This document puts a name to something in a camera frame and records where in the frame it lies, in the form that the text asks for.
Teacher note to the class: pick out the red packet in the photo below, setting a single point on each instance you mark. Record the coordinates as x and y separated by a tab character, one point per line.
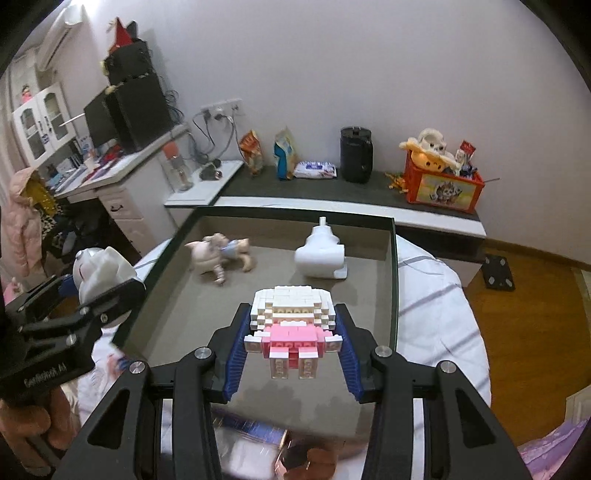
467	152

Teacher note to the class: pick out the white cat figurine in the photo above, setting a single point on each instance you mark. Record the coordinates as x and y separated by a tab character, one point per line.
104	272

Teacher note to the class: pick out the black floor scale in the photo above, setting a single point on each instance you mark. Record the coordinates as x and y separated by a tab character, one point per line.
498	273

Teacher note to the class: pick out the pink storage box black rim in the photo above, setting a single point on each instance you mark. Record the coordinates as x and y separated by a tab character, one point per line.
184	295

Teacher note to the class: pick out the pink patterned packet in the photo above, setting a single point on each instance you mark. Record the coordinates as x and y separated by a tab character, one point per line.
291	337

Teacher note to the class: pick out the pink printed blanket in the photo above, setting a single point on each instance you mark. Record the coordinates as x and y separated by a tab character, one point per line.
554	454

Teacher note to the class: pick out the small orange toy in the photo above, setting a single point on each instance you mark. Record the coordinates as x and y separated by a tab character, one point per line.
397	181

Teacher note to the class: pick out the dark patterned cloth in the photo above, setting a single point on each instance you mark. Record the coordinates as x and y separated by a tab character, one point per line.
69	235

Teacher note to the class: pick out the dark top low cabinet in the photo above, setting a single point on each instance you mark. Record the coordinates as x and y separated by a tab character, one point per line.
351	191

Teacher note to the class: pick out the white plastic toy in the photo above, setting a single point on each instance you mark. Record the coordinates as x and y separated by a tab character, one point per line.
321	254

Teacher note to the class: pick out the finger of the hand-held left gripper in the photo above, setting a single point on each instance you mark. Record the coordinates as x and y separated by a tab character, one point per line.
115	297
41	295

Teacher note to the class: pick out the white desk with drawers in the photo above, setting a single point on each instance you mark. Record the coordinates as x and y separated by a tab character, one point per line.
124	203

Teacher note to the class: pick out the orange toy box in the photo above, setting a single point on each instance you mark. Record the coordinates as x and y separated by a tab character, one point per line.
443	191

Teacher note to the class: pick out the small black speaker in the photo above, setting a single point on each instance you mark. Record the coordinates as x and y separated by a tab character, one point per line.
129	62

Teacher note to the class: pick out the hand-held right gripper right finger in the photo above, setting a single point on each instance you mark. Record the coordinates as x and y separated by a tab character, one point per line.
353	369

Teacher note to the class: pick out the white wall power strip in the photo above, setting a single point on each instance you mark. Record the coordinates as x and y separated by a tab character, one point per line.
221	107

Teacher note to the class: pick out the white glass door cabinet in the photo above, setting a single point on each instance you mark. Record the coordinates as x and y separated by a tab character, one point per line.
44	120

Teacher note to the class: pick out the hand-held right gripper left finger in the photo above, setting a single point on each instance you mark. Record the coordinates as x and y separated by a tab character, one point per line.
233	364

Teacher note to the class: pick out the white striped quilt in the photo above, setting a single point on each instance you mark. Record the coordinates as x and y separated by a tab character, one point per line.
434	300

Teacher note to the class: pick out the yellow plush toy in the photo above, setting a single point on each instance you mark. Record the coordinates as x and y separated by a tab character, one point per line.
427	159

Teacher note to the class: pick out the pink jacket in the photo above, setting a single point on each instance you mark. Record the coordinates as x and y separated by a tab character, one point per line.
21	221

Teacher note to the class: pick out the person's left hand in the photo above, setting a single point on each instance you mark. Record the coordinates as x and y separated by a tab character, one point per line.
60	410

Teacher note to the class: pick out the wet wipes pack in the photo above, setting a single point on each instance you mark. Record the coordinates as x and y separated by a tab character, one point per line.
315	170

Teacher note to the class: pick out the blue white bag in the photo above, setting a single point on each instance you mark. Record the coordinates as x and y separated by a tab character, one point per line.
284	154

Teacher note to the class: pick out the black cylindrical appliance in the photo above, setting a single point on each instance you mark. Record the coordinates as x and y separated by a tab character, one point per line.
356	154

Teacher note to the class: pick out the pig plush toy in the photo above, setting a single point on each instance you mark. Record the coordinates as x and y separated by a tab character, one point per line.
207	256

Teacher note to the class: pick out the blender bottle orange lid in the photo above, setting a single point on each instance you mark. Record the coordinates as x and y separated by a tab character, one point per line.
179	168

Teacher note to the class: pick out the black computer monitor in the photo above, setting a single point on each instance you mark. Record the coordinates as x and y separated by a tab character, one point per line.
99	117

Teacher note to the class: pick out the white plush toy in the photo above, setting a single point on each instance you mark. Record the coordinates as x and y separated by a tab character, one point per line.
434	141

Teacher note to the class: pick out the small black device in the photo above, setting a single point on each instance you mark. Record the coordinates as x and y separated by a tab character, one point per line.
211	170

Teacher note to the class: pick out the large black speaker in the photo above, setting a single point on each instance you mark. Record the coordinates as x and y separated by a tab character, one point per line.
141	113

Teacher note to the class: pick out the white air conditioner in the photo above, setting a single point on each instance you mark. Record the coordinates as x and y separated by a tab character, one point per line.
60	37

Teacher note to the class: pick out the orange snack bag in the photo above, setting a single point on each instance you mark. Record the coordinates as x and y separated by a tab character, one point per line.
251	152

